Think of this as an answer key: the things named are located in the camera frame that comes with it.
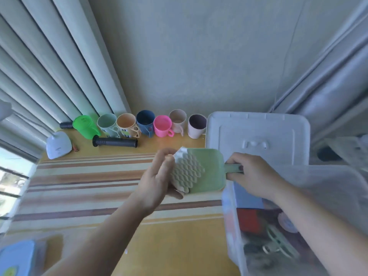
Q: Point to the person's right hand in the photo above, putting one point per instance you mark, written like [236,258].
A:
[256,176]

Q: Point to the person's left hand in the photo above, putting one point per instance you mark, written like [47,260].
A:
[153,183]

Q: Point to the person's left thumb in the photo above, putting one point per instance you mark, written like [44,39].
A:
[174,193]

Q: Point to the person's right thumb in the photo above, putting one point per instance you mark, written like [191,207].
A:
[236,167]

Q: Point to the green plastic slotted scoop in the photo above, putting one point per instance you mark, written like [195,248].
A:
[207,172]

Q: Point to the white wiping cloth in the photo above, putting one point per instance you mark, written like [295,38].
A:
[180,154]

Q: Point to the person's left forearm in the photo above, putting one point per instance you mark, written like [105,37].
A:
[103,241]

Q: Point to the person's right forearm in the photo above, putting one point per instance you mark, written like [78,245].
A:
[322,227]

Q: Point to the white storage box lid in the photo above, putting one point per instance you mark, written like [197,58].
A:
[258,137]

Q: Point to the red box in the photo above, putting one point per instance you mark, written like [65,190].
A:
[250,219]

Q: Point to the pale lilac plastic cup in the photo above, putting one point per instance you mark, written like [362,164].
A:
[196,127]

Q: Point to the pink plastic cup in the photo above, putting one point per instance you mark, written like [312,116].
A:
[162,127]

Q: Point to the beige plastic cup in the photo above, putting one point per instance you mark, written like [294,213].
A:
[177,120]

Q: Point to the white round container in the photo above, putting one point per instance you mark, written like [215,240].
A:
[287,222]

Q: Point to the dark blue plastic cup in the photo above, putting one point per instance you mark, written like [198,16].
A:
[146,122]

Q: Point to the long black rubber grip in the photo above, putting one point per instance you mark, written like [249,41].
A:
[115,142]

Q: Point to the clear plastic storage box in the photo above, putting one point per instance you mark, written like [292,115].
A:
[287,227]

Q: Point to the orange plastic cup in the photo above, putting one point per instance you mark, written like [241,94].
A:
[127,125]

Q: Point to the green plastic clip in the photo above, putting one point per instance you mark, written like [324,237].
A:
[280,241]

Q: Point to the striped table mat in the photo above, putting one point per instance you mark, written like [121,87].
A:
[86,186]

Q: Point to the sage green plastic cup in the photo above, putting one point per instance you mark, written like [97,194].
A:
[107,125]

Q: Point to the bright green plastic cup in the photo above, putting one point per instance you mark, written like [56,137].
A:
[84,126]

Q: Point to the white plastic device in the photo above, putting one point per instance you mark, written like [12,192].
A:
[58,145]

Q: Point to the short black rubber grip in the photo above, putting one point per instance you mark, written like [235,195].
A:
[66,125]

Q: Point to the grey shiny curtain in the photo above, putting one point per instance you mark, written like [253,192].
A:
[330,77]

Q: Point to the light blue lidded box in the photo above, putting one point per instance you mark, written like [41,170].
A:
[17,258]

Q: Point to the white pleated curtain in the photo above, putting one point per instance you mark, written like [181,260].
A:
[54,68]

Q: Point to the window frame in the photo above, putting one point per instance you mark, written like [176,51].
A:
[13,186]

